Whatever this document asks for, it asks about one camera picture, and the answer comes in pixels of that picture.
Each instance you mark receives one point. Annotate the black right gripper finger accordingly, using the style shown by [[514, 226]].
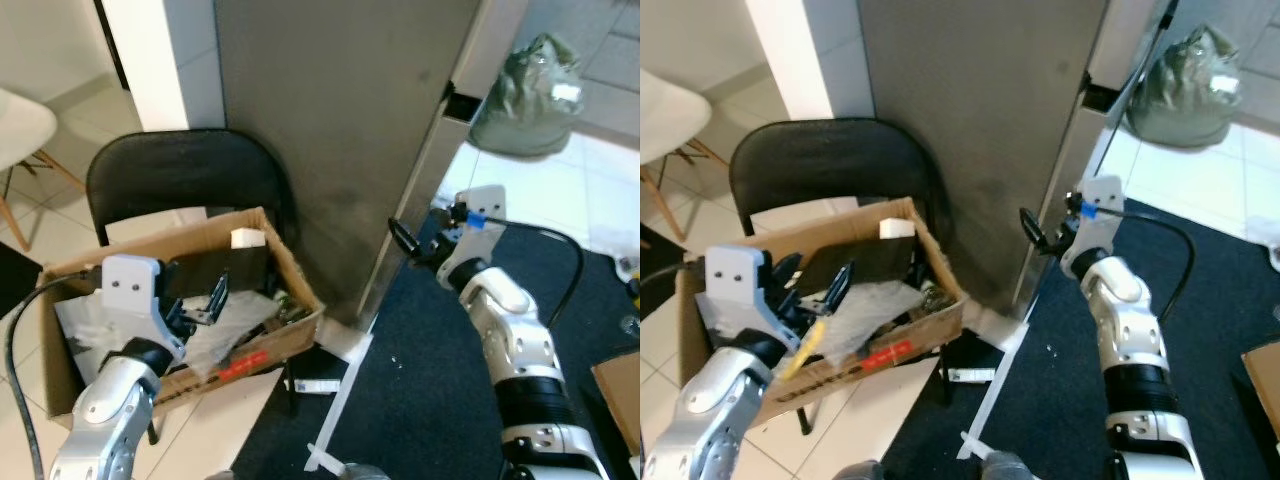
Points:
[[402, 231], [410, 251], [1041, 241], [1032, 221]]

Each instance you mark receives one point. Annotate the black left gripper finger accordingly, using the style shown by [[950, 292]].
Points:
[[788, 270], [218, 300], [178, 278], [836, 290]]

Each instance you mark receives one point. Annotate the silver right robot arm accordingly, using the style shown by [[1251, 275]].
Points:
[[520, 350], [1140, 340]]

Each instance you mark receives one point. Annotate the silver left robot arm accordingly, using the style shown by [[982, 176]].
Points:
[[700, 420], [110, 410]]

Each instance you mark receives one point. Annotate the green rubbish bag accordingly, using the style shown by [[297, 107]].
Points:
[[1185, 95], [525, 100]]

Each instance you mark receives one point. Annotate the black flat packaging piece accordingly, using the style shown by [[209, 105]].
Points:
[[880, 262], [240, 270]]

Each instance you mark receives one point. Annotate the yellow strip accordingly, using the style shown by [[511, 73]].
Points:
[[805, 350]]

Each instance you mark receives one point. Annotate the brown cardboard box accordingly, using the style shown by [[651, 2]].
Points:
[[260, 345], [900, 352]]

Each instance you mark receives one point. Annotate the white foam block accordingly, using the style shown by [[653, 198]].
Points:
[[247, 238], [897, 229]]

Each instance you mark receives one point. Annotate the black folding chair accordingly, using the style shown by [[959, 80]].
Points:
[[830, 160], [180, 170]]

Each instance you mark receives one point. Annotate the grey door panel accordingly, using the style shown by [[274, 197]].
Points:
[[980, 120], [330, 120]]

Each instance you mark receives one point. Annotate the small black white box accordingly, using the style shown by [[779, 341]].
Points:
[[315, 385], [970, 375]]

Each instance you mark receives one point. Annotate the black flat board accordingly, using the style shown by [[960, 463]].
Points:
[[15, 280], [660, 250]]

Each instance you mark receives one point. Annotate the dark carpet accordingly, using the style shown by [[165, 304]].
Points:
[[1060, 400], [420, 400]]

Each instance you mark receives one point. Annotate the white floor strip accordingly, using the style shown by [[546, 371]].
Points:
[[995, 390], [340, 400]]

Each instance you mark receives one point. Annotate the grey robot left foot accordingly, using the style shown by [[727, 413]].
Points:
[[858, 472], [218, 476]]

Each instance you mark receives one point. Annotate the grey robot foot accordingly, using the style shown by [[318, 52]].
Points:
[[1008, 468], [365, 473], [858, 472], [218, 476]]

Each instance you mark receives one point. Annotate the brown cardboard piece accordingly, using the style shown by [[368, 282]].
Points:
[[1265, 390], [620, 400]]

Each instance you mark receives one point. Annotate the white chair with wooden legs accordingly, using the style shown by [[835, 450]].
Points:
[[20, 125], [670, 105]]

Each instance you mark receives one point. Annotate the grey robot right foot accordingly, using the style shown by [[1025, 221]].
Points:
[[1008, 468], [365, 473]]

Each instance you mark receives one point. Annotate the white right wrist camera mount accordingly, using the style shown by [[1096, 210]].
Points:
[[480, 215], [1100, 205]]

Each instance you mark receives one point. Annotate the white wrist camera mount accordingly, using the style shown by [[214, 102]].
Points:
[[480, 215], [735, 275], [130, 285], [1100, 205]]

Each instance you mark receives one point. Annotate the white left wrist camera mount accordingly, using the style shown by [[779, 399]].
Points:
[[130, 285], [735, 275]]

